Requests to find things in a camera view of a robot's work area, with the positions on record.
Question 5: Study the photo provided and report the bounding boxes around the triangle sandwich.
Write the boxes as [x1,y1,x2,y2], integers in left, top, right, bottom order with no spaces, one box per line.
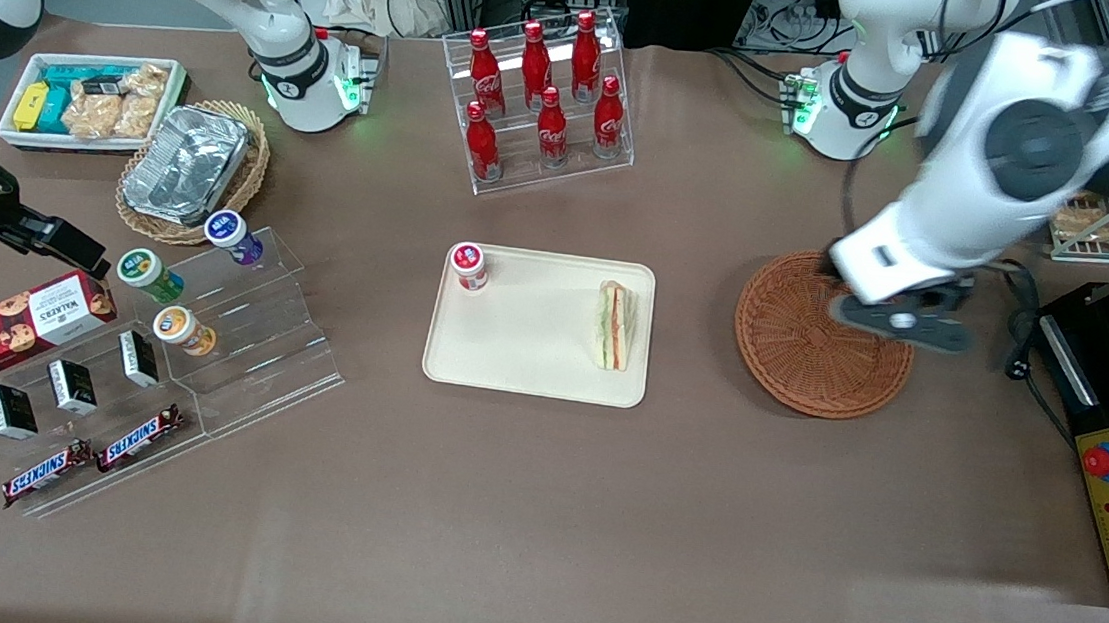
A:
[591,278,639,373]

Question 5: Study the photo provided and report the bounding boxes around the brown round wicker basket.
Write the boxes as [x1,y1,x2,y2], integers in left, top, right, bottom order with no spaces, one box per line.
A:
[727,245,923,426]

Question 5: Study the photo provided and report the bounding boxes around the aluminium foil tray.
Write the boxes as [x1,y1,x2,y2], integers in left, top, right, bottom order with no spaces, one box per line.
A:
[119,101,254,232]

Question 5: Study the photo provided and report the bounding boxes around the light tan wicker basket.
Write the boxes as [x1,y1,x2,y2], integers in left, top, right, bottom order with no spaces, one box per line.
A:
[112,92,275,254]

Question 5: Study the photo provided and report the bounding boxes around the cream plastic tray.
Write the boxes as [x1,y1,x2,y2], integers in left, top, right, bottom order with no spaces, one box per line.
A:
[420,241,658,411]

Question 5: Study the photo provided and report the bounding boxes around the white rectangular bin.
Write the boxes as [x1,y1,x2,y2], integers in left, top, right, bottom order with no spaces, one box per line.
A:
[0,45,192,165]

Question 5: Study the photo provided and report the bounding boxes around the yellow small box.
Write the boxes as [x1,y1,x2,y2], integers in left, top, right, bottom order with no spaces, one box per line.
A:
[11,80,51,136]

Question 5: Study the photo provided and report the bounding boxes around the short teal box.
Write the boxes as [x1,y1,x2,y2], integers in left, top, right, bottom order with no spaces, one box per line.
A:
[36,86,74,137]

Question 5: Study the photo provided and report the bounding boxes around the red Walkers cookie box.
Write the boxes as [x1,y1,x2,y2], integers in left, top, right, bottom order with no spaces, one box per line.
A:
[0,263,122,404]

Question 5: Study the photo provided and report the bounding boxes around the clear bag of crackers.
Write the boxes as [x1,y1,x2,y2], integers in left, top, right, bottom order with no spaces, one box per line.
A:
[123,63,171,102]
[115,93,162,142]
[1053,190,1109,247]
[61,88,127,144]

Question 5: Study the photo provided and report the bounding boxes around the silver oven metal bar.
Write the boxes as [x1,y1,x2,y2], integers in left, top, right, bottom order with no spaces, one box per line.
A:
[1033,316,1108,411]

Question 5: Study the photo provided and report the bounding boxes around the long teal box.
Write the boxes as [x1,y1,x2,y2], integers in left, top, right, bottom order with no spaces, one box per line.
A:
[40,59,131,95]

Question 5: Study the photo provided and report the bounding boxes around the green yogurt cup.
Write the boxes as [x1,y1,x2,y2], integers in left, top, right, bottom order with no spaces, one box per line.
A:
[114,245,189,307]

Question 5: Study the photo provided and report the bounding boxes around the small black box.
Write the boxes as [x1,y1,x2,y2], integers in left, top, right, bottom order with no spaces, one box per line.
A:
[113,329,165,390]
[43,358,102,418]
[0,384,44,443]

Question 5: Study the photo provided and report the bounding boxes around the orange yogurt cup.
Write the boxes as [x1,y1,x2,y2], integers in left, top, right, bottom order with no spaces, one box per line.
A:
[150,304,220,359]

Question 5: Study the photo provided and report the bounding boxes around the purple yogurt cup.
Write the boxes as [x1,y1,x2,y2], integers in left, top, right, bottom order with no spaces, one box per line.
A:
[201,208,269,268]

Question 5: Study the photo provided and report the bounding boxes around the red cola bottle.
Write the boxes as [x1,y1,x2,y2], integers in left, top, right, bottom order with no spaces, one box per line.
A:
[590,74,630,162]
[462,27,513,119]
[534,86,576,170]
[517,20,559,111]
[461,100,509,184]
[568,9,608,104]

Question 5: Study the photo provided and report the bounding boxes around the Snickers bar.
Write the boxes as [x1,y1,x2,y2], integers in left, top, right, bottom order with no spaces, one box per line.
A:
[95,397,187,480]
[0,433,95,517]

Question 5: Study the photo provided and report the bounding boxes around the clear acrylic stepped display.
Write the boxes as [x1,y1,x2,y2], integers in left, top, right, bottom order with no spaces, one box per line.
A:
[0,203,358,545]

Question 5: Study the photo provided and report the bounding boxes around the clear acrylic bottle rack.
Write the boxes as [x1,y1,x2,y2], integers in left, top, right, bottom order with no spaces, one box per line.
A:
[430,0,647,209]

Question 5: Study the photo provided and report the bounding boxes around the red-lidded yogurt cup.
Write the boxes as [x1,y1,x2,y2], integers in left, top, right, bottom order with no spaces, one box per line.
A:
[447,240,493,295]

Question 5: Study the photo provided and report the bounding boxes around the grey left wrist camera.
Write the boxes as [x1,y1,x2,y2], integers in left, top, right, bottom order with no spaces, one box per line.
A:
[826,284,981,358]

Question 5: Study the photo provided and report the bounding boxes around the black oven cable with plug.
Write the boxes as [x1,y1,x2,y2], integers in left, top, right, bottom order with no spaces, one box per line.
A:
[995,336,1086,450]

